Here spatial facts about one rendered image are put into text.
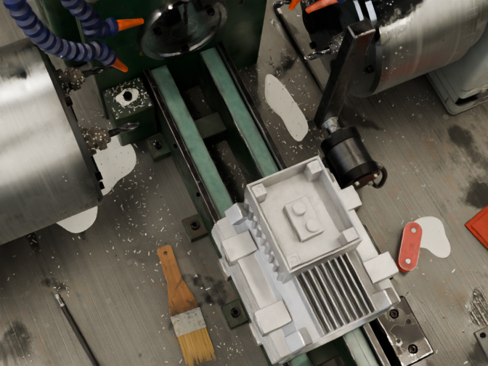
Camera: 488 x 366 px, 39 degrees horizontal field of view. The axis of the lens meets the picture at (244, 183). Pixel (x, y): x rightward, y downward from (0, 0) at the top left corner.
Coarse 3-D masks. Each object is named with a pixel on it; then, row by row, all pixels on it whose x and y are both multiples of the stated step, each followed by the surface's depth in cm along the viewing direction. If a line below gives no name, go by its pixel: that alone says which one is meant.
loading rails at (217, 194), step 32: (224, 64) 117; (160, 96) 112; (224, 96) 114; (160, 128) 121; (192, 128) 112; (224, 128) 120; (256, 128) 113; (192, 160) 110; (256, 160) 111; (192, 192) 115; (224, 192) 108; (192, 224) 116; (320, 352) 108; (352, 352) 101
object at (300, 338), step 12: (240, 204) 90; (228, 216) 90; (240, 216) 89; (384, 300) 87; (396, 300) 88; (288, 336) 85; (300, 336) 84; (288, 348) 85; (300, 348) 84; (288, 360) 97
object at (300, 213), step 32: (320, 160) 87; (256, 192) 85; (288, 192) 88; (320, 192) 88; (256, 224) 88; (288, 224) 86; (320, 224) 86; (352, 224) 84; (288, 256) 82; (320, 256) 82
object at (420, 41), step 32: (288, 0) 105; (352, 0) 97; (384, 0) 95; (416, 0) 96; (448, 0) 98; (480, 0) 101; (320, 32) 112; (384, 32) 96; (416, 32) 98; (448, 32) 100; (480, 32) 105; (384, 64) 99; (416, 64) 102; (448, 64) 110
